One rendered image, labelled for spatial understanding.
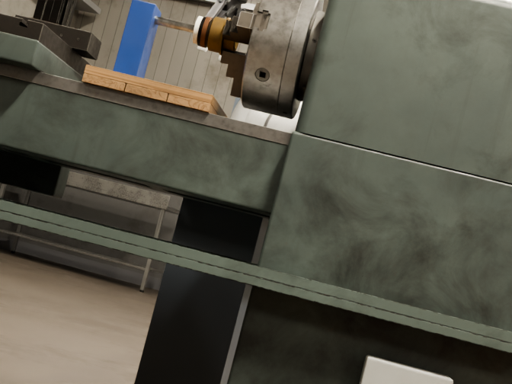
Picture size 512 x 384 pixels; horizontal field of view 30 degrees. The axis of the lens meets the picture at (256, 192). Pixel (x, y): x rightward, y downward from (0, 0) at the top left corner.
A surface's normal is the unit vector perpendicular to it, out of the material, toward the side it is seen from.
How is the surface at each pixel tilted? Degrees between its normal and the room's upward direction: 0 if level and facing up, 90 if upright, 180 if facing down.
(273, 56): 110
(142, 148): 90
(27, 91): 90
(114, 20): 90
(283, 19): 78
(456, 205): 90
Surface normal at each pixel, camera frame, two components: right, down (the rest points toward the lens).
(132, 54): -0.08, -0.09
